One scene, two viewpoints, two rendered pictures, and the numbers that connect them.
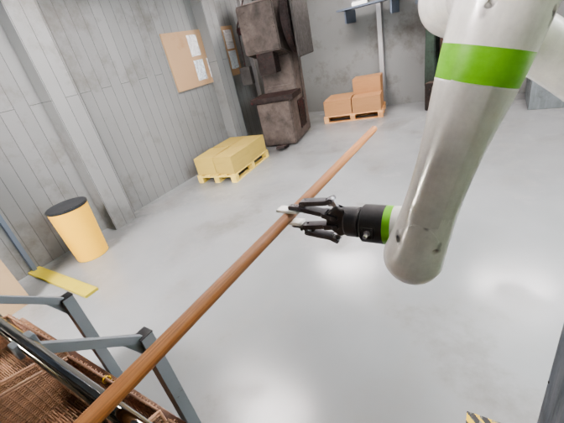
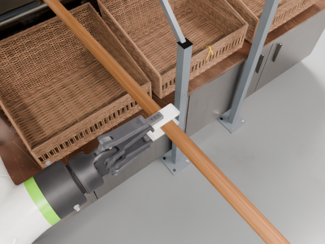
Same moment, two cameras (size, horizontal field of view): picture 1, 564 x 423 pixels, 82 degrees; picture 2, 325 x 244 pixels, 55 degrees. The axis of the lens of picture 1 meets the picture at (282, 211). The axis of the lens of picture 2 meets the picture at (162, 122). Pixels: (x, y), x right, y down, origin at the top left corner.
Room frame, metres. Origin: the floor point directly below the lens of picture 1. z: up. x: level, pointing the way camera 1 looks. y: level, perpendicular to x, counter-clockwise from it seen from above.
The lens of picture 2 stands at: (0.89, -0.36, 1.73)
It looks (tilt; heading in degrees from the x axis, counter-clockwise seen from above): 57 degrees down; 106
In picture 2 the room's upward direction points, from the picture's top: straight up
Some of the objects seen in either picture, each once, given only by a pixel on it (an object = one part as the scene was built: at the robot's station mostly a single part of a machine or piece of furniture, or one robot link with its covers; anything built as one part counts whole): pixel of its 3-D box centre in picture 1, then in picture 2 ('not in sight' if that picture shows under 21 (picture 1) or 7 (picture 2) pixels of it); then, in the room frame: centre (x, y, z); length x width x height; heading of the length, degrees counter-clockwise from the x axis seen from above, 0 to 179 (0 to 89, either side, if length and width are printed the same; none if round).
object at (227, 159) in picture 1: (232, 158); not in sight; (5.04, 0.57, 0.19); 1.12 x 0.79 x 0.38; 144
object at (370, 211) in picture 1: (373, 224); (61, 186); (0.66, -0.20, 1.20); 0.12 x 0.06 x 0.09; 144
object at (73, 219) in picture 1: (80, 230); not in sight; (3.23, 2.14, 0.31); 0.39 x 0.39 x 0.61
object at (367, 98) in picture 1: (353, 98); not in sight; (6.71, -1.92, 0.35); 1.26 x 0.96 x 0.71; 54
